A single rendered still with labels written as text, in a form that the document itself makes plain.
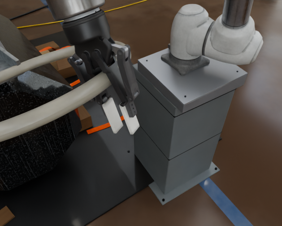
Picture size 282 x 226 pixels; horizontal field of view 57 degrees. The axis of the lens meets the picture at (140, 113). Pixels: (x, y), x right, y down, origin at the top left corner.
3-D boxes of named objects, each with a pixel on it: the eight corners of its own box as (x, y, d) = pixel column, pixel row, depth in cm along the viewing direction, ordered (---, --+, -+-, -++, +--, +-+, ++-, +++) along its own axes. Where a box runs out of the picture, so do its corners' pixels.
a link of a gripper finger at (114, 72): (102, 44, 47) (108, 42, 47) (131, 97, 51) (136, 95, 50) (89, 53, 45) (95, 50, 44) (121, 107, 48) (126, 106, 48)
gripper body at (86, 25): (113, 3, 44) (130, 55, 48) (78, 13, 49) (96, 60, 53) (86, 16, 39) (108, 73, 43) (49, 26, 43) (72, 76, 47)
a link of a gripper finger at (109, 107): (104, 105, 51) (101, 105, 51) (116, 133, 54) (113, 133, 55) (112, 97, 53) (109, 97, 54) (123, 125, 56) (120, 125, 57)
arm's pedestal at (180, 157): (177, 126, 217) (190, 39, 161) (219, 170, 187) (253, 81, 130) (124, 152, 198) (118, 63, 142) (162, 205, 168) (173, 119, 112)
